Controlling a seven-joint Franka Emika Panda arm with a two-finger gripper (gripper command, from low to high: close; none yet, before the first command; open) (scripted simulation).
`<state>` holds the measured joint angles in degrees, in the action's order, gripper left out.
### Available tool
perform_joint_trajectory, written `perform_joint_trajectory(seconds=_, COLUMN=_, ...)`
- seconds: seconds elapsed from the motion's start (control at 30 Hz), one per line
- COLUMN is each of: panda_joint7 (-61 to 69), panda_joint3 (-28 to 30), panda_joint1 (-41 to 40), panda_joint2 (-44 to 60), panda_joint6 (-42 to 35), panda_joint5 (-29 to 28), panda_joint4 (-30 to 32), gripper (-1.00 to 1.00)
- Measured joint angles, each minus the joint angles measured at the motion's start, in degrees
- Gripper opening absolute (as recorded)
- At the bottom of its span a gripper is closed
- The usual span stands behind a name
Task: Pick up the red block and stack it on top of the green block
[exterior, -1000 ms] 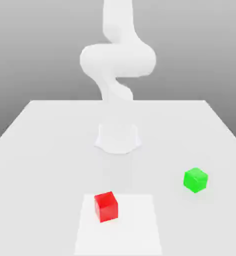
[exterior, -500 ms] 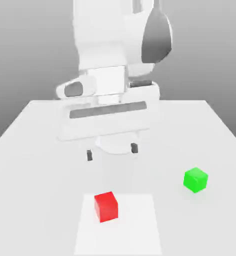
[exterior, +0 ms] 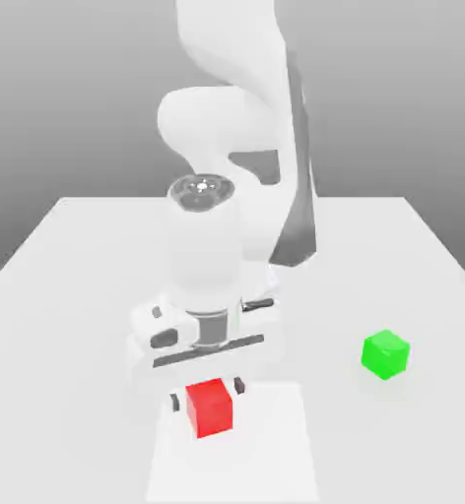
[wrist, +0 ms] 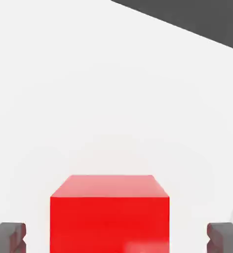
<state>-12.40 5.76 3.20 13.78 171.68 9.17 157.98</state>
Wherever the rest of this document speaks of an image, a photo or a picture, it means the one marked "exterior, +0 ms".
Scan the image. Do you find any small green cube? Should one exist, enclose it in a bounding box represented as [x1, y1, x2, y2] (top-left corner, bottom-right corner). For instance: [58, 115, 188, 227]
[360, 329, 412, 382]

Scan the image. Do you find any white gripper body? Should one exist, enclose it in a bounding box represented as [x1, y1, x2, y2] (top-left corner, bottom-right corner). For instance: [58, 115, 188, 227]
[126, 314, 288, 389]

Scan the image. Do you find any small red cube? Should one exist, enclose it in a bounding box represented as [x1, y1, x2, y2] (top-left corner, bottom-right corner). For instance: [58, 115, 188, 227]
[184, 377, 234, 440]

